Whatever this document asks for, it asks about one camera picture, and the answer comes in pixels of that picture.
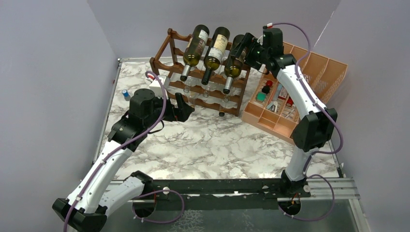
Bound blue cap small bottle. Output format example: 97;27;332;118
121;89;131;102

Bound red white box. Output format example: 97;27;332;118
278;85;288;100

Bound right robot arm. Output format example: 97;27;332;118
232;28;337;197

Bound green wine bottle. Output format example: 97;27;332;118
222;34;248;95
180;24;209;82
201;27;230;85

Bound green round container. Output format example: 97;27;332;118
256;92;266;102

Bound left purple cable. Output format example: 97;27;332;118
62;71;168;232

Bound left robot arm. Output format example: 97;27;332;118
52;88;194;232

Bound black cap bottle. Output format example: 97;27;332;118
261;86;270;94

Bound purple cable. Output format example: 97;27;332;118
266;22;345;222
62;71;168;232

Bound orange plastic organizer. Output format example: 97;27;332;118
241;40;349;145

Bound clear bottle lower right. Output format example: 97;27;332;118
219;94;230;117

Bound clear bottle lower left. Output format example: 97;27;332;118
183;77;199;108

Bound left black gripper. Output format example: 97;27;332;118
144;90;193;128

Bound red bottle in organizer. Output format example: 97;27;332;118
285;97;293;107

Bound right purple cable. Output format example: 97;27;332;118
266;22;345;222

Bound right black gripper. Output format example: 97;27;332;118
229;33;269;71

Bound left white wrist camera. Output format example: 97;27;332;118
148;75;170;98

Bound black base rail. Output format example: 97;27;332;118
121;177;311;212

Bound brown wooden wine rack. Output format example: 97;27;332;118
149;28;250;116

